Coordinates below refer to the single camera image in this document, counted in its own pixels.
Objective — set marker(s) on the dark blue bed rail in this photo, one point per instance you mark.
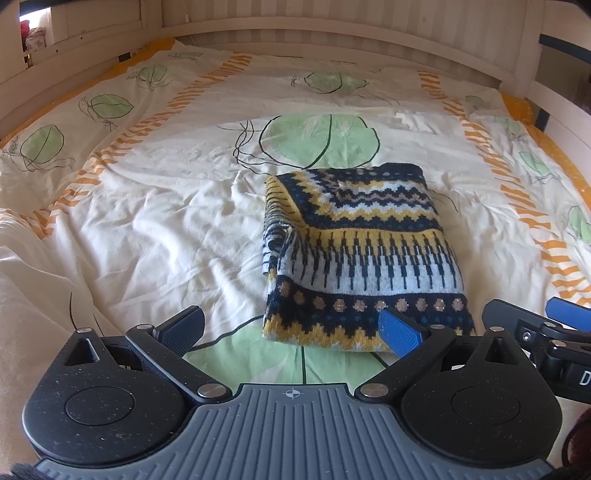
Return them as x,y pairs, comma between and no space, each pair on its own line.
563,42

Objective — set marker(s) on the floral cloth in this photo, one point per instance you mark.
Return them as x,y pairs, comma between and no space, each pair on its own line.
34,39

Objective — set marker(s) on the white wooden bed frame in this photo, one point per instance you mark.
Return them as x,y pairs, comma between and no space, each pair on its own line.
323,27

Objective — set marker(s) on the leaf printed duvet cover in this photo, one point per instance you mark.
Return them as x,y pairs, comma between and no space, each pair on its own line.
161,207

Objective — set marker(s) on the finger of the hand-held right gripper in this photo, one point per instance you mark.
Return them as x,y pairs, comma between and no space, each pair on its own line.
568,311
512,316

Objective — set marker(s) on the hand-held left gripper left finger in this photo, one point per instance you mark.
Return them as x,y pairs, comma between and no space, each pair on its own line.
182,327

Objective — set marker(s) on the navy yellow patterned knit sweater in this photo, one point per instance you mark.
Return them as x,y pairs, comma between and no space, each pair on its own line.
369,240

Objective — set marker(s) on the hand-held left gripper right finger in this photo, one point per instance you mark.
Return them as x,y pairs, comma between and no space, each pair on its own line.
399,332

